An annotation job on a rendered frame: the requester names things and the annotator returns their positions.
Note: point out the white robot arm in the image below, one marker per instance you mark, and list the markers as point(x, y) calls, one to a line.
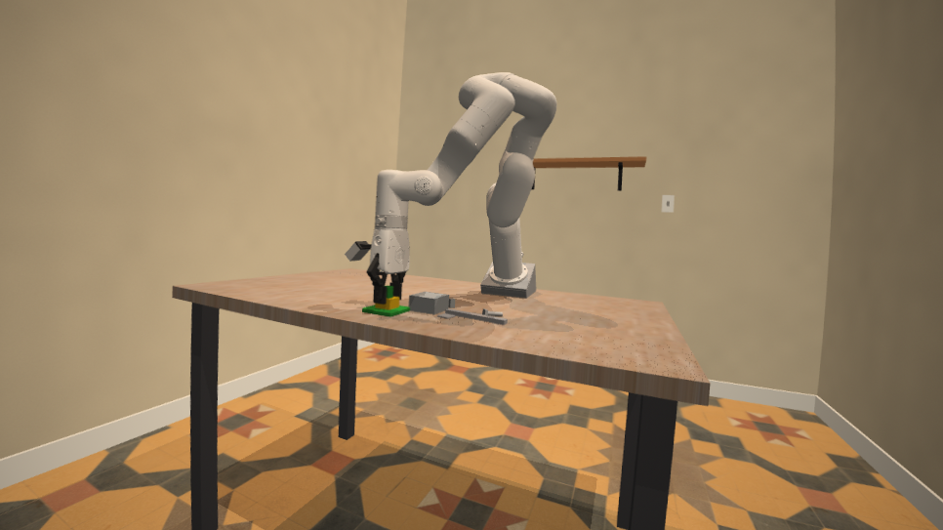
point(490, 105)

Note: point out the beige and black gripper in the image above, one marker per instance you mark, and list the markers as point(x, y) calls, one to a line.
point(393, 254)

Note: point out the grey flat bar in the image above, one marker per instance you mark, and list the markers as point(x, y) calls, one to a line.
point(477, 316)

